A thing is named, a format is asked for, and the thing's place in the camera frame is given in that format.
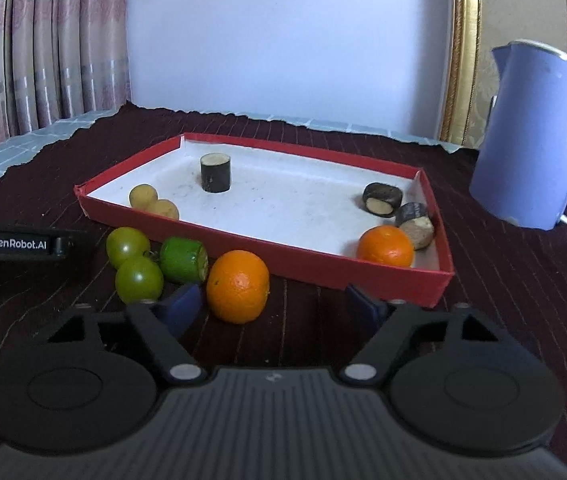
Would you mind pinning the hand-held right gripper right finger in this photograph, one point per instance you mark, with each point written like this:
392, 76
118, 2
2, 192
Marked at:
361, 305

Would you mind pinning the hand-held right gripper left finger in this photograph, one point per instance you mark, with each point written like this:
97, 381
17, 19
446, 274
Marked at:
183, 307

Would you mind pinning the large orange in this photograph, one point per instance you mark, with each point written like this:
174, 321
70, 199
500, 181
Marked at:
238, 287

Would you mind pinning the small orange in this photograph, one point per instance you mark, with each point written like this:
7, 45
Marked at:
386, 246

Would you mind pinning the small yellow-green fruit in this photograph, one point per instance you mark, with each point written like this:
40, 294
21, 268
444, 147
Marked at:
164, 210
142, 195

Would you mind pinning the red cardboard box tray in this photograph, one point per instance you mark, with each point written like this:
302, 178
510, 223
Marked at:
288, 205

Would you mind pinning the cut green fruit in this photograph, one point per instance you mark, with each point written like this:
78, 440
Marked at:
181, 259

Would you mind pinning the green tomato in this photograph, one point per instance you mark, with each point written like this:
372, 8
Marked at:
127, 246
139, 280

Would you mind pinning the dark striped cloth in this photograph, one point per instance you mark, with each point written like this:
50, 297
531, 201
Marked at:
288, 322

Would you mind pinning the pink patterned curtain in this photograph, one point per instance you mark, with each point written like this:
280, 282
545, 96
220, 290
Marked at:
53, 50

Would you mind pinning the blue electric kettle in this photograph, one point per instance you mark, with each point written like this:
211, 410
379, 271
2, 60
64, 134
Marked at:
528, 150

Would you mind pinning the gold framed wall panel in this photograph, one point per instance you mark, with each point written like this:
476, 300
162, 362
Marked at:
463, 60

